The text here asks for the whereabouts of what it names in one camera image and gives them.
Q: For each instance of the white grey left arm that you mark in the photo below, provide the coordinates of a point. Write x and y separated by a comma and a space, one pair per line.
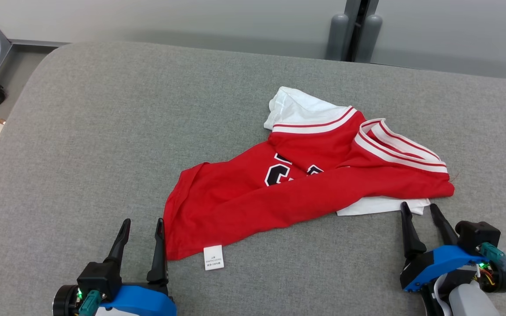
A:
106, 312

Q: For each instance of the black round actuator cap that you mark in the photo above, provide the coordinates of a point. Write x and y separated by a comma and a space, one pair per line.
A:
503, 281
63, 302

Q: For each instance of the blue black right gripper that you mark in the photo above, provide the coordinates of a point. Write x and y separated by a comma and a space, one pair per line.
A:
433, 265

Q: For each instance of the black round left actuator cap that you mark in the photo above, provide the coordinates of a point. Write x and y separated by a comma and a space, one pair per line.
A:
63, 302

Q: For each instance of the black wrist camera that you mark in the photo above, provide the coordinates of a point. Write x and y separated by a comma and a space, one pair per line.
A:
477, 235
99, 278

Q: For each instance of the black round right actuator cap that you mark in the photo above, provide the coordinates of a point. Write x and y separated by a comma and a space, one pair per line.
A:
503, 281

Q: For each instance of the grey metal partition post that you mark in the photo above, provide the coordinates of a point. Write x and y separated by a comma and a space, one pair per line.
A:
353, 6

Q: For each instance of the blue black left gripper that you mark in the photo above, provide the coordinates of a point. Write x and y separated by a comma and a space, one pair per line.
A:
143, 303

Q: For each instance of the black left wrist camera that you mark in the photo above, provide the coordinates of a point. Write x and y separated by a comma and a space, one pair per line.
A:
99, 278

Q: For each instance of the red white jersey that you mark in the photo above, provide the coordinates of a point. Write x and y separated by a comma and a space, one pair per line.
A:
244, 206

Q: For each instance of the white grey right arm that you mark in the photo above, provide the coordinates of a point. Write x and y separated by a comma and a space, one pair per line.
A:
468, 300

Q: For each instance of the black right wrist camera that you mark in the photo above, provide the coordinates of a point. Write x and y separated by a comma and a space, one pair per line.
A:
477, 235

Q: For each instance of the grey round post bumper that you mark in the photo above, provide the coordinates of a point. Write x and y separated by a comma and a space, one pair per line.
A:
369, 39
337, 37

